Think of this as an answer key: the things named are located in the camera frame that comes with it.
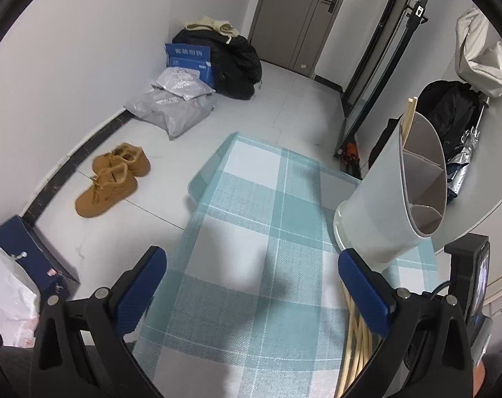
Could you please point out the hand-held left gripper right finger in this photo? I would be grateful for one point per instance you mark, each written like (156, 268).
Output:
(363, 296)

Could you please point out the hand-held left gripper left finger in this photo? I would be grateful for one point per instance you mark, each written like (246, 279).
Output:
(142, 288)

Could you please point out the wooden chopstick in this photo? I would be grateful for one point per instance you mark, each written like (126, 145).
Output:
(412, 114)
(350, 348)
(406, 117)
(358, 352)
(342, 340)
(367, 350)

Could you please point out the white utensil holder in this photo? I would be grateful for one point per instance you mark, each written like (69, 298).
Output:
(379, 215)

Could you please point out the white shoulder bag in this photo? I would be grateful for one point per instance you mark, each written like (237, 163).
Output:
(480, 58)

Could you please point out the tan suede shoe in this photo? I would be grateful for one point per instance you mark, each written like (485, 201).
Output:
(124, 157)
(106, 192)

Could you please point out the teal plaid tablecloth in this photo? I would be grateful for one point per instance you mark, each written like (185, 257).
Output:
(255, 257)

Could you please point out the silver folded umbrella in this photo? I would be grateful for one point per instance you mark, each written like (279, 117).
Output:
(468, 153)

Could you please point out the white plastic bag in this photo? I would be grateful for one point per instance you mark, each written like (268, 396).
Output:
(6, 294)

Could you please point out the dark blue box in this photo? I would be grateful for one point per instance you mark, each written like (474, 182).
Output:
(14, 236)

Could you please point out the orange black tool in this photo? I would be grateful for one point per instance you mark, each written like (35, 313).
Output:
(350, 155)

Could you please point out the black jacket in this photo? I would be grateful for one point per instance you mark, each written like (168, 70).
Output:
(449, 107)

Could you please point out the large grey parcel bag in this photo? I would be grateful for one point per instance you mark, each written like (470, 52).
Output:
(172, 114)

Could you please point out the small white parcel bag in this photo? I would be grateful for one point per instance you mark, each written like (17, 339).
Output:
(180, 81)

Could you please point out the black framed glass door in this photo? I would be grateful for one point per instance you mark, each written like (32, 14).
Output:
(375, 58)

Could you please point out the blue cardboard box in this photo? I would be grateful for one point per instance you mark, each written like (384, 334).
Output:
(188, 56)

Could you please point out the black duffel bag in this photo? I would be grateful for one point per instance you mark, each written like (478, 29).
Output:
(238, 64)

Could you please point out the black glass door lock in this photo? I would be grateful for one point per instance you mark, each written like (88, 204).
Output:
(417, 11)

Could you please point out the beige garment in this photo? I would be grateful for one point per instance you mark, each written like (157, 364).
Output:
(211, 25)

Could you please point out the grey door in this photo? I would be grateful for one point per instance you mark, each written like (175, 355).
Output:
(292, 16)

